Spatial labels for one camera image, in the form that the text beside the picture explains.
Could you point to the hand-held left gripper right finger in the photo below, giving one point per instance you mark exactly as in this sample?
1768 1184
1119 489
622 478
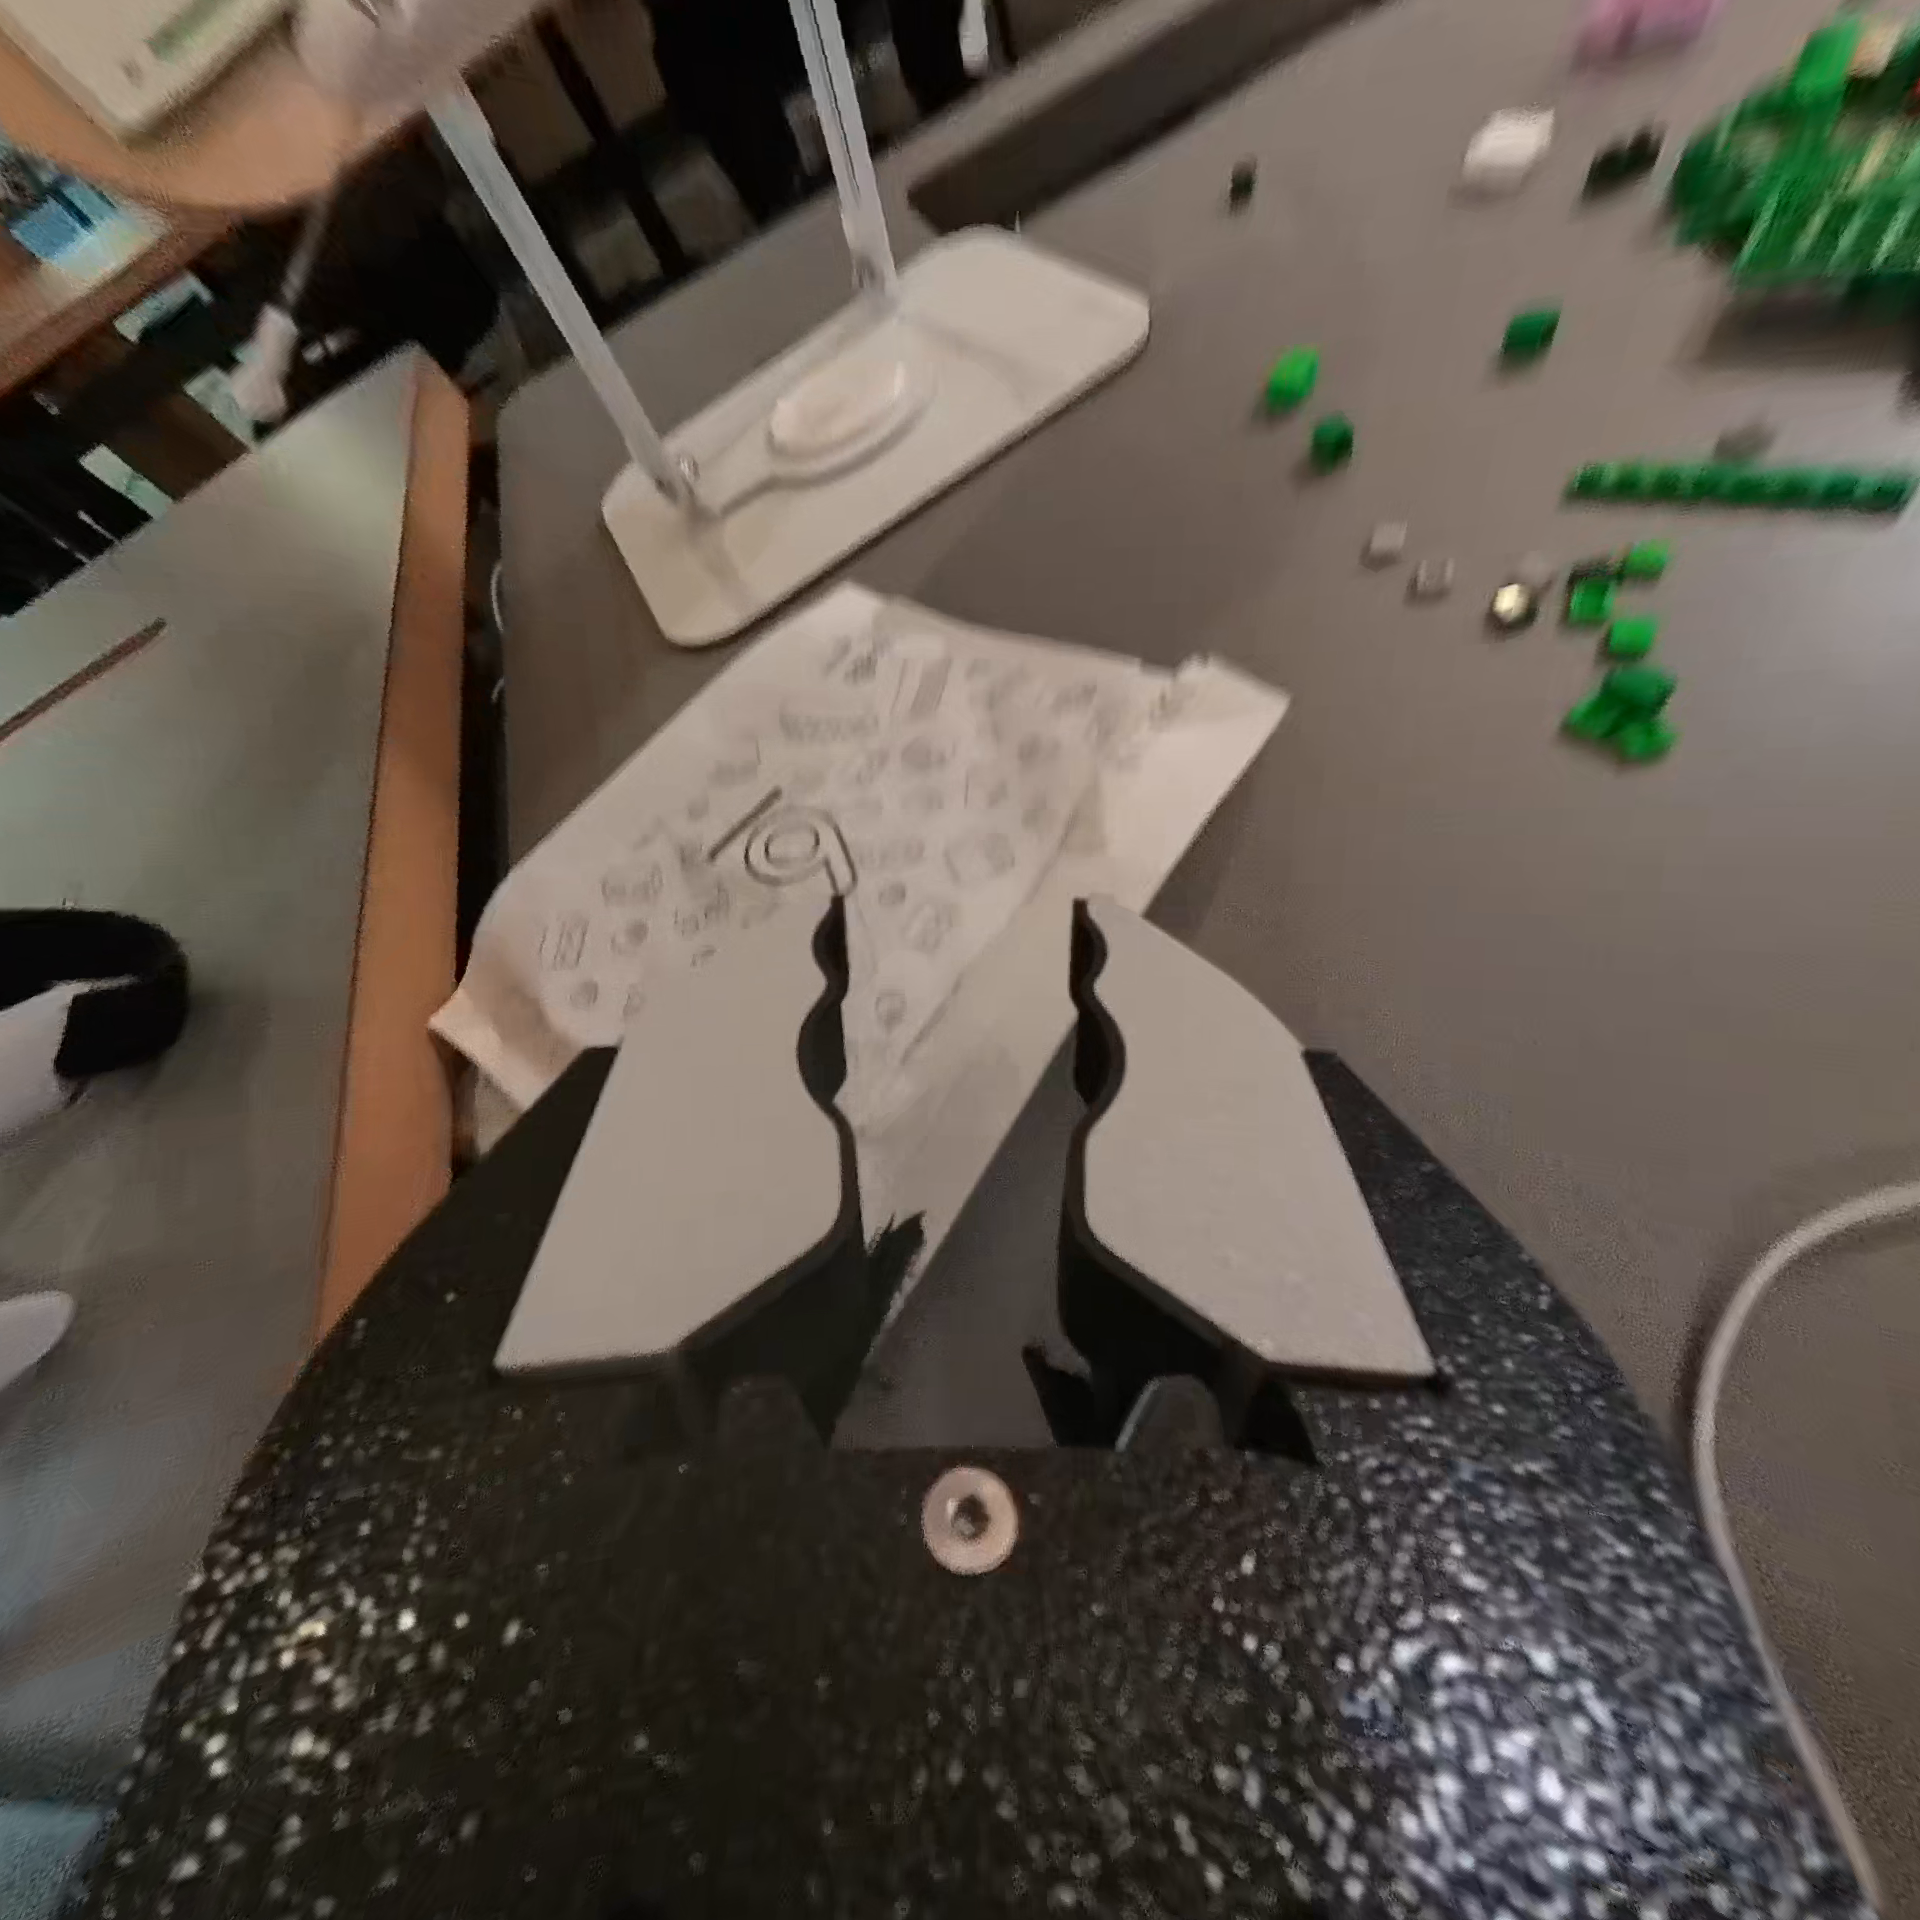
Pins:
1243 1184

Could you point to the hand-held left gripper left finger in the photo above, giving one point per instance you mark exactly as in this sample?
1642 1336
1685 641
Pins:
690 1184

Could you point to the white printed paper bag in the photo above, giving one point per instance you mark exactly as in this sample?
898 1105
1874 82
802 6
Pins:
960 720

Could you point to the grey desk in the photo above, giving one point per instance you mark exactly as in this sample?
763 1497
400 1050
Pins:
1425 973

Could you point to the cluster of green lego bricks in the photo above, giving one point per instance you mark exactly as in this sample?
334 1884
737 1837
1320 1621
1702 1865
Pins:
1622 704

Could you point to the grey table with wooden edge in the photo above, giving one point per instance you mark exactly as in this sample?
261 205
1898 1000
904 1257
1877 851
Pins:
182 779

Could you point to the small green lego brick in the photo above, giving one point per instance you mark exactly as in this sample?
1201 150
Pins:
1291 379
1334 443
1529 333

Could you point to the long green lego plate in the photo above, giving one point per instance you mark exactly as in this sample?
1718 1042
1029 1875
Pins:
1739 486

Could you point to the white lego brick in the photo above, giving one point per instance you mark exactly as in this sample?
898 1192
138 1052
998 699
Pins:
1507 149

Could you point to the black lego brick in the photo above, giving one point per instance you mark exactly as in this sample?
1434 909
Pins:
1624 163

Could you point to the green lego plate build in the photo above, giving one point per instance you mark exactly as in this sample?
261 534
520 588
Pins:
1800 180

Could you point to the pink lego piece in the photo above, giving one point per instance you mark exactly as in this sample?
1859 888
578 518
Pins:
1642 28

